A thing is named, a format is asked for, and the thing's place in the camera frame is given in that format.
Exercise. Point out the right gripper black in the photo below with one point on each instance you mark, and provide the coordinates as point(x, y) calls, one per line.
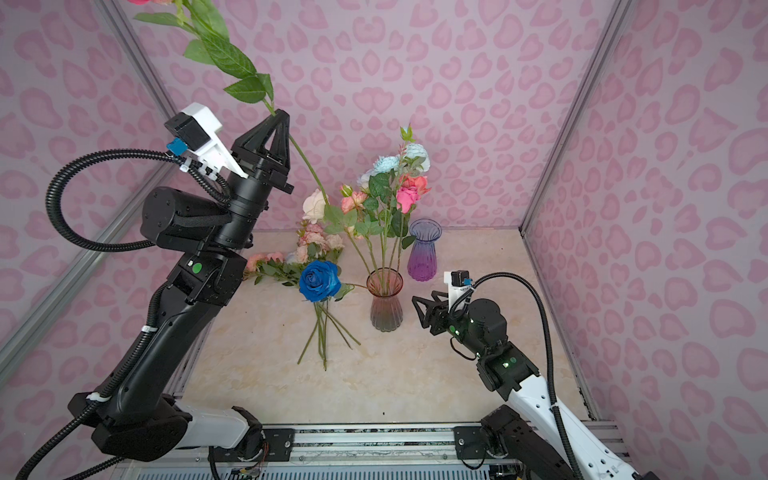
point(429, 320)

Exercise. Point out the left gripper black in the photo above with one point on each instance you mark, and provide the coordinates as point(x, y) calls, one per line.
point(264, 170)

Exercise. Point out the purple glass vase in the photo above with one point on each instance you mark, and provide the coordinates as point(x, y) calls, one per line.
point(422, 264)

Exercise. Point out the red grey glass vase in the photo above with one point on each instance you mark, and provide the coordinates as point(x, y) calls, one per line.
point(385, 284)

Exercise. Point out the cream white rose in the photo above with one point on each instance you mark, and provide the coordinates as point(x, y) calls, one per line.
point(317, 209)

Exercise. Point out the pink spray rose stem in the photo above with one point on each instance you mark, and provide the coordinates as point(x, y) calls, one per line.
point(348, 219)

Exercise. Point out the small magenta rose bud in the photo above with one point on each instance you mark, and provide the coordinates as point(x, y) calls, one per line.
point(397, 228)

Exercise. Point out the dark blue rose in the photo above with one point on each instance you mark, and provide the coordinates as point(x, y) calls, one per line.
point(320, 281)

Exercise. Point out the red pink rose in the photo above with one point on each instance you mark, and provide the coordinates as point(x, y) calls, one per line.
point(419, 182)

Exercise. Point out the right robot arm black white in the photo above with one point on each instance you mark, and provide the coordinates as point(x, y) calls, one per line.
point(532, 426)

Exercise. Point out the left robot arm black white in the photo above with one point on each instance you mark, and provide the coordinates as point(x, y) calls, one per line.
point(130, 415)

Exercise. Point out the peach spray rose stem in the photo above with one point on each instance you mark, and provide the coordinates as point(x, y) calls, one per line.
point(315, 244)

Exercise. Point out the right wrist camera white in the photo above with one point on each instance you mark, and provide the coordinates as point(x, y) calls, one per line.
point(459, 284)

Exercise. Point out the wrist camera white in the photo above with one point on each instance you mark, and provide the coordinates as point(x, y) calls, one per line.
point(459, 284)
point(195, 130)

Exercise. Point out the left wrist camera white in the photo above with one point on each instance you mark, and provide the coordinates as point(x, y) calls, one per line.
point(195, 130)

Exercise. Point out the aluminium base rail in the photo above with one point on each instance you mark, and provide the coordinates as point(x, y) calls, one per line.
point(374, 451)

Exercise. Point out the diagonal aluminium frame bar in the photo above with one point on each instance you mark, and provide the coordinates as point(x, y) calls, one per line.
point(46, 311)

